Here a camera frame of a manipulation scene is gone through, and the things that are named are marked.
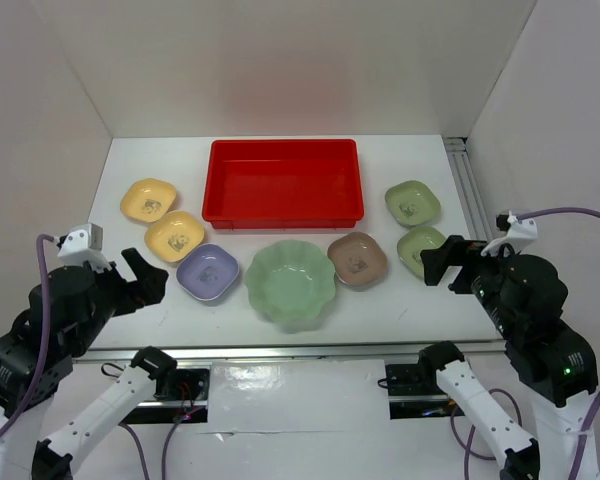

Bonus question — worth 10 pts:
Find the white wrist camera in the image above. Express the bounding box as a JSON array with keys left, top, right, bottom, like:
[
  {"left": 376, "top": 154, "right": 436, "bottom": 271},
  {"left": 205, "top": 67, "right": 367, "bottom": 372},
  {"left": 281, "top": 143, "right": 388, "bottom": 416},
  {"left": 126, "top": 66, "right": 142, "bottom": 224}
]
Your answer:
[
  {"left": 481, "top": 211, "right": 538, "bottom": 257},
  {"left": 57, "top": 223, "right": 109, "bottom": 271}
]

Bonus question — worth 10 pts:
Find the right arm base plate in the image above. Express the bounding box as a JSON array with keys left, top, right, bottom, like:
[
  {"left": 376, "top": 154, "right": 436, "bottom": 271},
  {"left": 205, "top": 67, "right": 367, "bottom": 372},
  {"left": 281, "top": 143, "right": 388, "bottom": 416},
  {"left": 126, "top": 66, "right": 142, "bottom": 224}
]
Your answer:
[{"left": 377, "top": 363, "right": 456, "bottom": 420}]

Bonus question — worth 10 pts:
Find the red plastic bin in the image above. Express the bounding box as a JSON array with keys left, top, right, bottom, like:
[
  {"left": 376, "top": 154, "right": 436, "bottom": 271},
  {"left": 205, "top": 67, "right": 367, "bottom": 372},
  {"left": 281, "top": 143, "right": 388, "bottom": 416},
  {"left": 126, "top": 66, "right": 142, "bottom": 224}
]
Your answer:
[{"left": 202, "top": 139, "right": 365, "bottom": 230}]

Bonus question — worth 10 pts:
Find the large green scalloped bowl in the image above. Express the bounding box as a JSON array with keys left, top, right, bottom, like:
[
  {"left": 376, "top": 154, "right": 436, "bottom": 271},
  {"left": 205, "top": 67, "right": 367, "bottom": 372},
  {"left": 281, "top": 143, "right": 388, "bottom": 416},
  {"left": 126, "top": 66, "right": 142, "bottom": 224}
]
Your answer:
[{"left": 244, "top": 239, "right": 336, "bottom": 329}]

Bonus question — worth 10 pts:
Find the purple square panda plate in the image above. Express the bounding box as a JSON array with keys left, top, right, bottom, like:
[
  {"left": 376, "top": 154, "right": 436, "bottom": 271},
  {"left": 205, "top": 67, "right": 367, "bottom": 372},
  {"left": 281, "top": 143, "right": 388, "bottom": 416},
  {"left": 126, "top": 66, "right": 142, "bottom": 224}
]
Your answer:
[{"left": 176, "top": 243, "right": 240, "bottom": 302}]

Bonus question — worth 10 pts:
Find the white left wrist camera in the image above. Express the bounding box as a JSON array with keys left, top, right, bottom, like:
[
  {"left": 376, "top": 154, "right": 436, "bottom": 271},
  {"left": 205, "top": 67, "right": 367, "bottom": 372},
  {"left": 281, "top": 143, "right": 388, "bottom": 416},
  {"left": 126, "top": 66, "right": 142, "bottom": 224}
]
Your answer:
[{"left": 57, "top": 223, "right": 109, "bottom": 271}]

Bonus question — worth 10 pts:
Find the yellow square panda plate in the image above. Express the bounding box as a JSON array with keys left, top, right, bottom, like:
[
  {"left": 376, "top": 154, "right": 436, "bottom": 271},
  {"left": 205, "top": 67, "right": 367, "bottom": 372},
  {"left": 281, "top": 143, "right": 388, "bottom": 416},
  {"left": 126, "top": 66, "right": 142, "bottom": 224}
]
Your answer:
[
  {"left": 120, "top": 178, "right": 177, "bottom": 223},
  {"left": 144, "top": 211, "right": 205, "bottom": 263}
]

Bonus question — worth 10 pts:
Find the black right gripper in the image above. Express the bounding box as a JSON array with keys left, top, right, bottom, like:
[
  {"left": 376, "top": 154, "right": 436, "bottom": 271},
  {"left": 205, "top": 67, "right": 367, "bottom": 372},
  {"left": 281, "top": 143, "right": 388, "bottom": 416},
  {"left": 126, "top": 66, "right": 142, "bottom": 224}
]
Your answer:
[{"left": 418, "top": 230, "right": 520, "bottom": 334}]

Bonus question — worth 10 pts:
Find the green square panda plate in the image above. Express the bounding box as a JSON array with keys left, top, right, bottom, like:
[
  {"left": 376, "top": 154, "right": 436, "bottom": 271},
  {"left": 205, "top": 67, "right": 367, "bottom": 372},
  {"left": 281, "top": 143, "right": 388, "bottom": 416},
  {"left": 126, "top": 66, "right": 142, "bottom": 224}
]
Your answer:
[
  {"left": 384, "top": 180, "right": 441, "bottom": 227},
  {"left": 396, "top": 226, "right": 447, "bottom": 279}
]

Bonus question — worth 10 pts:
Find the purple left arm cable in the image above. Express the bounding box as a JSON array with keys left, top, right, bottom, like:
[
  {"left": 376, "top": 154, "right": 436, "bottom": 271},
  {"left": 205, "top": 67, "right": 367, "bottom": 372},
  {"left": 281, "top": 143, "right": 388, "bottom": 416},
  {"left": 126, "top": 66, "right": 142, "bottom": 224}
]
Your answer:
[{"left": 0, "top": 233, "right": 61, "bottom": 449}]

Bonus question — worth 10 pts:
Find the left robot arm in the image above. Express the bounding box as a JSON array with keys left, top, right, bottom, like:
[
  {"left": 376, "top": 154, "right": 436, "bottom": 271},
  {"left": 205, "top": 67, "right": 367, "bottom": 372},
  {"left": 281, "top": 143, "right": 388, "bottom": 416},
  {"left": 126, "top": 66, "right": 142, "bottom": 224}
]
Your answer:
[{"left": 0, "top": 248, "right": 178, "bottom": 479}]

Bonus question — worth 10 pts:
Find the aluminium side rail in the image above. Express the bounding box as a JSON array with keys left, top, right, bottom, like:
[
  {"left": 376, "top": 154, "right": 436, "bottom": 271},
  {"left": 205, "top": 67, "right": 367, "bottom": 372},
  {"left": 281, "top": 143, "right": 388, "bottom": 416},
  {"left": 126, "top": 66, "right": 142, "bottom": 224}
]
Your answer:
[{"left": 442, "top": 137, "right": 494, "bottom": 241}]

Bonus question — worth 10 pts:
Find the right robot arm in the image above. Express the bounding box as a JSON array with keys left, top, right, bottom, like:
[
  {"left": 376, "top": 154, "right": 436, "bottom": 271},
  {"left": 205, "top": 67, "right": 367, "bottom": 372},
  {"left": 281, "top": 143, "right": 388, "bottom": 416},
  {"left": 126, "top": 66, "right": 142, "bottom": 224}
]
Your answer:
[{"left": 416, "top": 235, "right": 600, "bottom": 479}]

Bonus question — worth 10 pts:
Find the aluminium front rail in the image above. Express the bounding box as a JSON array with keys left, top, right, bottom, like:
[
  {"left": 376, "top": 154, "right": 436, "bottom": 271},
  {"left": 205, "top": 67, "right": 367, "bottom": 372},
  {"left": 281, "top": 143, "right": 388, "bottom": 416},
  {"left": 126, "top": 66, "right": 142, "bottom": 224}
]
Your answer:
[{"left": 74, "top": 340, "right": 505, "bottom": 363}]

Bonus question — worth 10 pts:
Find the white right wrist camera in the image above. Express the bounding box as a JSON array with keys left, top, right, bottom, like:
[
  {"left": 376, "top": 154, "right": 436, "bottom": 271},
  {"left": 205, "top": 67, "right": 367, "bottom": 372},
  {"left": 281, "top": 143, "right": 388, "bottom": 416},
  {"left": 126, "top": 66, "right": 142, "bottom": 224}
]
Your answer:
[{"left": 481, "top": 211, "right": 538, "bottom": 257}]

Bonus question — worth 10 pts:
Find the brown square panda plate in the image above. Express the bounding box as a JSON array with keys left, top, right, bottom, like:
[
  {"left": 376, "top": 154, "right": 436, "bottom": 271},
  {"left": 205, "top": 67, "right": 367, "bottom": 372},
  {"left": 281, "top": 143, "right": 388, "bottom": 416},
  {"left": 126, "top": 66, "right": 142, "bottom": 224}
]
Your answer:
[{"left": 327, "top": 232, "right": 389, "bottom": 289}]

